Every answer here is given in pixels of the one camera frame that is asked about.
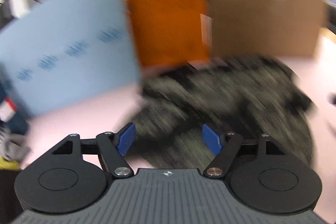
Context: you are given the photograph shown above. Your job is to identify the brown cardboard panel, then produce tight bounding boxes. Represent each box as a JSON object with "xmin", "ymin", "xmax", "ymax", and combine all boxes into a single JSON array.
[{"xmin": 208, "ymin": 0, "xmax": 326, "ymax": 57}]

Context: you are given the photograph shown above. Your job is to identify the light blue foam board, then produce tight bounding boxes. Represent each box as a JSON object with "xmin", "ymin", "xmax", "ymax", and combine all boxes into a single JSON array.
[{"xmin": 1, "ymin": 0, "xmax": 140, "ymax": 118}]

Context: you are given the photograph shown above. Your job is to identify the dark blue cylindrical container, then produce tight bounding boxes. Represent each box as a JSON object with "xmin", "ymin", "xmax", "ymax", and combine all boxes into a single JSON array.
[{"xmin": 0, "ymin": 84, "xmax": 29, "ymax": 135}]

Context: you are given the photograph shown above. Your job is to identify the yellow and grey gloves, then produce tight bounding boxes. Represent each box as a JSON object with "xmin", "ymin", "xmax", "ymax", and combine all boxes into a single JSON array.
[{"xmin": 0, "ymin": 125, "xmax": 31, "ymax": 170}]

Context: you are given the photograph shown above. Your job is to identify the camouflage patterned garment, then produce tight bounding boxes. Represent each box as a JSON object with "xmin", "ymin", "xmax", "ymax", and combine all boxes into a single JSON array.
[{"xmin": 128, "ymin": 56, "xmax": 313, "ymax": 169}]

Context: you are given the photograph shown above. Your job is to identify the orange board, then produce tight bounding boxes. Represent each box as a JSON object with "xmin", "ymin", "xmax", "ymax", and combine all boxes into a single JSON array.
[{"xmin": 126, "ymin": 0, "xmax": 209, "ymax": 67}]

